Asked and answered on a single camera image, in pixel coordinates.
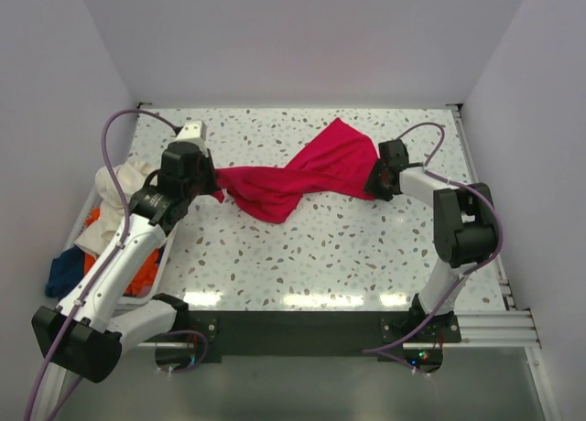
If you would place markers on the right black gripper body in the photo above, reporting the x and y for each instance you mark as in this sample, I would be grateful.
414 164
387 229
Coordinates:
382 178

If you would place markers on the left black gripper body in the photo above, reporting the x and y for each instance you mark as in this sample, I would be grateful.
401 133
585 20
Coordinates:
209 172

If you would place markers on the magenta t shirt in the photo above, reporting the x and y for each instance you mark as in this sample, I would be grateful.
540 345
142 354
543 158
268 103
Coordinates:
339 159

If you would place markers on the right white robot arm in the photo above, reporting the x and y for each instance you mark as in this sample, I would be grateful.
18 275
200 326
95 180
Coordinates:
467 233

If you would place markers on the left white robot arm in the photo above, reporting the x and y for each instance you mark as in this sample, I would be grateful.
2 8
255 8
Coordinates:
82 334

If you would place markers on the cream t shirt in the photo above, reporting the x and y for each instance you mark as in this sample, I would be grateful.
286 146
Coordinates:
131 176

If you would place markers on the orange t shirt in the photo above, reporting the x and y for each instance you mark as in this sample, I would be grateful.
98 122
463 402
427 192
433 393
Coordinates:
144 279

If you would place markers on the white laundry basket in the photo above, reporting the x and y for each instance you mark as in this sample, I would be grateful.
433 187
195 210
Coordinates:
125 303

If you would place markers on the blue t shirt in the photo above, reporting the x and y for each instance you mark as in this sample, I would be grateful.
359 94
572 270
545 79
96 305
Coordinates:
65 273

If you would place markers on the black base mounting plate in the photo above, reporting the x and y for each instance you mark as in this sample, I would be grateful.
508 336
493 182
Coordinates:
282 334

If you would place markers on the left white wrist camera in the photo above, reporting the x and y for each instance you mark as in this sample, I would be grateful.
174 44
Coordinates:
195 133

